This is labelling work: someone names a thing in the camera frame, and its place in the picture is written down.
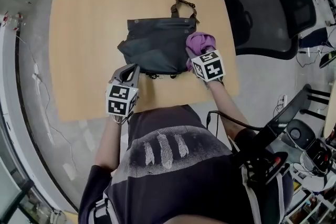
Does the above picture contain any person's right forearm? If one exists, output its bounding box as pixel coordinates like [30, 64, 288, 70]
[208, 80, 250, 137]

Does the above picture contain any black round-base device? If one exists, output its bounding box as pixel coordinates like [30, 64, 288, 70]
[285, 119, 317, 151]

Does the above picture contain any glass cabinet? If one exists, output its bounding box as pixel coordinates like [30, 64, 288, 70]
[0, 157, 35, 224]

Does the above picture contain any black worn harness rig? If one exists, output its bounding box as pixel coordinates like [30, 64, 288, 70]
[235, 83, 313, 187]

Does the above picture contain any black cable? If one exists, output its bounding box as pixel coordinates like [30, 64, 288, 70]
[206, 110, 264, 132]

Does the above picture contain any white wire shelf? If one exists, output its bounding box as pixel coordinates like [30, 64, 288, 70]
[283, 165, 336, 224]

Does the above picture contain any dark grey backpack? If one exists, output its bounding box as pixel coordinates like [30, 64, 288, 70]
[117, 0, 202, 80]

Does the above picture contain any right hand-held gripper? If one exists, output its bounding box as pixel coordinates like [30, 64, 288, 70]
[186, 46, 226, 83]

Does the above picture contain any purple cloth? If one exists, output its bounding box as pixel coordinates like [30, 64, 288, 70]
[185, 31, 217, 72]

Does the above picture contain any white power strip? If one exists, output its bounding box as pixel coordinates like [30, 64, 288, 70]
[31, 65, 43, 95]

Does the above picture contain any person's left forearm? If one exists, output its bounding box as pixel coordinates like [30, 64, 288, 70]
[94, 114, 130, 169]

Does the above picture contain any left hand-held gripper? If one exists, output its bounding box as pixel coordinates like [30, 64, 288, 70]
[105, 63, 141, 117]

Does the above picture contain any black mesh office chair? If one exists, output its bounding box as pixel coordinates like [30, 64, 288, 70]
[222, 0, 317, 60]

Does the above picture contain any thin white floor cable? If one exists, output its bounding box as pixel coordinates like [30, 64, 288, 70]
[15, 34, 79, 174]

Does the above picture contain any person's dark printed shirt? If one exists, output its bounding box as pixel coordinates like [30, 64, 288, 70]
[78, 104, 293, 224]

